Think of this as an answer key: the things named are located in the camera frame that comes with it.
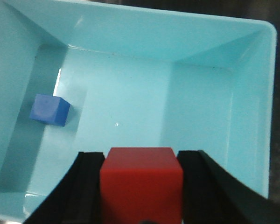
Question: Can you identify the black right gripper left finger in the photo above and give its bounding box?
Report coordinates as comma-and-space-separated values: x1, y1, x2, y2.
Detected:
24, 152, 105, 224

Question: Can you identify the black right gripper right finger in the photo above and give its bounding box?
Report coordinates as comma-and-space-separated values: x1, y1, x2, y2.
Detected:
177, 150, 280, 224

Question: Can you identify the red cube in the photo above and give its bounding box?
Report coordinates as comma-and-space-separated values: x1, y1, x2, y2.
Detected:
100, 147, 183, 224

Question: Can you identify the blue cube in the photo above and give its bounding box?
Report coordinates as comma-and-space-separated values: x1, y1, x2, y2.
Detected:
29, 94, 70, 126

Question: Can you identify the light blue plastic bin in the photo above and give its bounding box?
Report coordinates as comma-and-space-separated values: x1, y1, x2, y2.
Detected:
0, 0, 277, 223

